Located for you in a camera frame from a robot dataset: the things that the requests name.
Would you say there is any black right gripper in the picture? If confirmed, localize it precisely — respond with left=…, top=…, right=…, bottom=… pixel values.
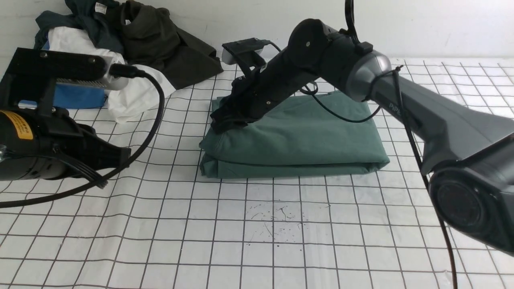
left=211, top=51, right=318, bottom=134

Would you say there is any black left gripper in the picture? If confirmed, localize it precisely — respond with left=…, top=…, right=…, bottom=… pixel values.
left=36, top=108, right=131, bottom=177

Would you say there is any green long-sleeve top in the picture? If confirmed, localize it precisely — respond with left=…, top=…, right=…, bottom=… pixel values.
left=199, top=92, right=390, bottom=179

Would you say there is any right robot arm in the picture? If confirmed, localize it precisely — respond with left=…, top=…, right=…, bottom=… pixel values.
left=211, top=18, right=514, bottom=256

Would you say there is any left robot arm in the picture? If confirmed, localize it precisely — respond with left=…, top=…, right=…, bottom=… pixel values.
left=0, top=108, right=131, bottom=181

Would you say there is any blue garment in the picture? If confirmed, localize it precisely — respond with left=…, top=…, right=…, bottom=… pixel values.
left=18, top=40, right=107, bottom=110

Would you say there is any white garment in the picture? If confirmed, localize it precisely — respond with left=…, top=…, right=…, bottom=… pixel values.
left=43, top=27, right=159, bottom=123

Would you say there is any white grid tablecloth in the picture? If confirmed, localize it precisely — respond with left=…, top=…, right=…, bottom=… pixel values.
left=0, top=59, right=514, bottom=289

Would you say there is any dark olive garment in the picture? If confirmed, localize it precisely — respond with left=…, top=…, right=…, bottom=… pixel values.
left=105, top=0, right=223, bottom=90

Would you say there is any dark navy garment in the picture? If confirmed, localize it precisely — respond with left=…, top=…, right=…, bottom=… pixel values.
left=34, top=0, right=124, bottom=54

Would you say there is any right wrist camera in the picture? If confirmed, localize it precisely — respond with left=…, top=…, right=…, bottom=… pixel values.
left=221, top=38, right=271, bottom=77

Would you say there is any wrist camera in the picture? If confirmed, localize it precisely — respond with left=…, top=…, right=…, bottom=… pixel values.
left=221, top=38, right=271, bottom=77
left=1, top=48, right=128, bottom=116

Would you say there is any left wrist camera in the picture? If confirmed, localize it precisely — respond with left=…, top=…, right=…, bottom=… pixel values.
left=1, top=48, right=128, bottom=116

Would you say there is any left black cable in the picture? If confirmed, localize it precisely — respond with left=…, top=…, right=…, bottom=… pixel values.
left=0, top=63, right=166, bottom=208

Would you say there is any black cable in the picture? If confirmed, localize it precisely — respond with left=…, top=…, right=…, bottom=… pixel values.
left=0, top=63, right=166, bottom=208
left=265, top=0, right=458, bottom=289

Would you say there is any right black cable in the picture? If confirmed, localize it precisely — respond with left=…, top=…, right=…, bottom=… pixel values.
left=265, top=0, right=458, bottom=289

